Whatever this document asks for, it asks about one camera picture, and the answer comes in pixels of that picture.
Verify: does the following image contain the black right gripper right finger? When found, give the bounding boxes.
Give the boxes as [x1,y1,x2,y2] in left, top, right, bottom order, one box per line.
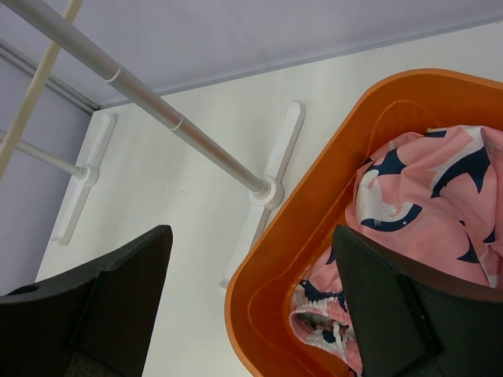
[332,225,502,376]

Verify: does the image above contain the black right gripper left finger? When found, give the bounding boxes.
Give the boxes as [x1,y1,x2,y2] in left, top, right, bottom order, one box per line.
[1,225,173,376]

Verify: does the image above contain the pink shark print shorts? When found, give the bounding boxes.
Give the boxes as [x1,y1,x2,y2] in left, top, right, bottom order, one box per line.
[288,126,502,376]

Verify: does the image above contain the wooden clothes hanger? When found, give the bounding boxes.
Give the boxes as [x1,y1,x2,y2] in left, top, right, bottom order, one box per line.
[0,0,84,181]

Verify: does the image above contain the orange plastic basket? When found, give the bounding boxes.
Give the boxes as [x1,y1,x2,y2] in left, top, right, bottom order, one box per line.
[225,68,502,376]

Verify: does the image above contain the metal clothes rack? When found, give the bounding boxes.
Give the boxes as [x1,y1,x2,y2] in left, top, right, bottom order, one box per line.
[4,1,306,289]

